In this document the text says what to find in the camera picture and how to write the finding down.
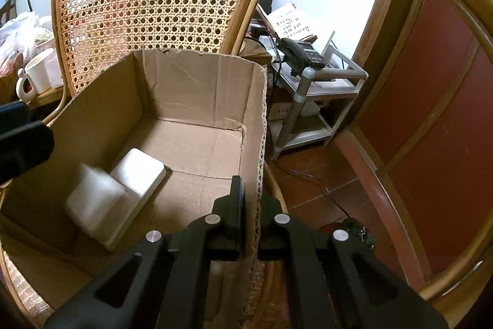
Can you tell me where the white labelled box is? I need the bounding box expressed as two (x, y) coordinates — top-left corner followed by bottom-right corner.
(267, 103), (294, 121)

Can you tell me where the handwritten notebook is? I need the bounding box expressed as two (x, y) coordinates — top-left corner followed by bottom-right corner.
(266, 3), (319, 43)

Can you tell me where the brown cardboard box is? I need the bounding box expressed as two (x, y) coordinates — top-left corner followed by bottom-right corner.
(0, 48), (269, 329)

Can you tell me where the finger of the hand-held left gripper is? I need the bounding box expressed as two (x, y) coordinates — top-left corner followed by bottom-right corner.
(0, 120), (55, 186)
(0, 101), (32, 139)

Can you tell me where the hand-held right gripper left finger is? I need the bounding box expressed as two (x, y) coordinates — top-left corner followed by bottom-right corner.
(44, 175), (247, 329)

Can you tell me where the white mug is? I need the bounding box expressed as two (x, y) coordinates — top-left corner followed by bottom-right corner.
(15, 47), (58, 103)

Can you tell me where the grey metal side table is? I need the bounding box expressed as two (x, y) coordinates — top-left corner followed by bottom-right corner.
(266, 44), (370, 161)

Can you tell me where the white flat panel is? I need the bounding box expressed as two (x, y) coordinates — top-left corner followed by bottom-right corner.
(306, 19), (336, 60)

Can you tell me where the large white box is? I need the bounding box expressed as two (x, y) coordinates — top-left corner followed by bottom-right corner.
(102, 148), (167, 252)

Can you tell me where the black floor cable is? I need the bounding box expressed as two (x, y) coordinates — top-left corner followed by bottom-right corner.
(270, 155), (350, 220)

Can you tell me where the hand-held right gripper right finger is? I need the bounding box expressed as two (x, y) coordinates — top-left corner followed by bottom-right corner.
(259, 194), (449, 329)

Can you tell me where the red panelled wooden door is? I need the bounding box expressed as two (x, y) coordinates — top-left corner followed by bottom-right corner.
(335, 0), (493, 299)

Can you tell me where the black power adapter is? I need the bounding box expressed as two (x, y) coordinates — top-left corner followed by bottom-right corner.
(343, 218), (377, 251)

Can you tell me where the black desk telephone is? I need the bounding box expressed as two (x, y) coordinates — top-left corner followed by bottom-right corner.
(279, 37), (332, 77)

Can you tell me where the clear plastic bag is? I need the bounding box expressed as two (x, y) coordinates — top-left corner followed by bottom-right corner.
(0, 11), (55, 83)

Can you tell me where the wicker basket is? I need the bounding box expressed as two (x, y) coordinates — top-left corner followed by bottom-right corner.
(0, 55), (26, 103)

